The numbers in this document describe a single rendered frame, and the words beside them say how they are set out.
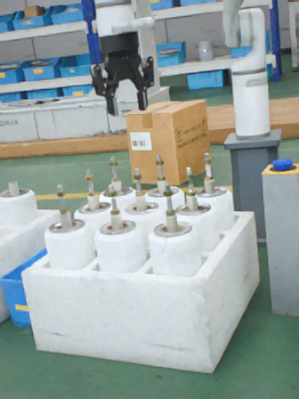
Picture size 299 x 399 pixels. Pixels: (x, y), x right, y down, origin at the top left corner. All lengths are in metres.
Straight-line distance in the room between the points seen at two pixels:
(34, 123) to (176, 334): 2.49
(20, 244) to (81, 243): 0.32
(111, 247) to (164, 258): 0.11
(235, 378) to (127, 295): 0.24
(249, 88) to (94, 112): 1.83
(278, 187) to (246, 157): 0.41
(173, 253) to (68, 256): 0.23
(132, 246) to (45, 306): 0.23
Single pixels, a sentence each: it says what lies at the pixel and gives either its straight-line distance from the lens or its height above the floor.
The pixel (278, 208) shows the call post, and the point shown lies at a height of 0.24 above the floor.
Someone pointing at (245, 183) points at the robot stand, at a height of 0.19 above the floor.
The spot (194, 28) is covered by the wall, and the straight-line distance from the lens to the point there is 9.51.
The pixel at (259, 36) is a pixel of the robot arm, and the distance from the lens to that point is 1.51.
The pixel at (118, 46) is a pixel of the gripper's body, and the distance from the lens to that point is 1.11.
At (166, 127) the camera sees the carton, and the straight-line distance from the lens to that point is 2.26.
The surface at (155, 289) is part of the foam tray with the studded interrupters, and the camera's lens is 1.03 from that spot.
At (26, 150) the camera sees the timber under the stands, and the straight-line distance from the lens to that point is 3.38.
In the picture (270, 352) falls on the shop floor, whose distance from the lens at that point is 1.13.
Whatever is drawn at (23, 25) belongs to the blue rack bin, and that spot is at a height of 0.83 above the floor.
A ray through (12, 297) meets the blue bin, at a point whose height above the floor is 0.08.
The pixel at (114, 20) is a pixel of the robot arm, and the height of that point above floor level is 0.64.
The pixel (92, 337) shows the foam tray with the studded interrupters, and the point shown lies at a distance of 1.15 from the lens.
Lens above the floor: 0.61
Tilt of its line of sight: 17 degrees down
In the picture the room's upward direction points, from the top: 8 degrees counter-clockwise
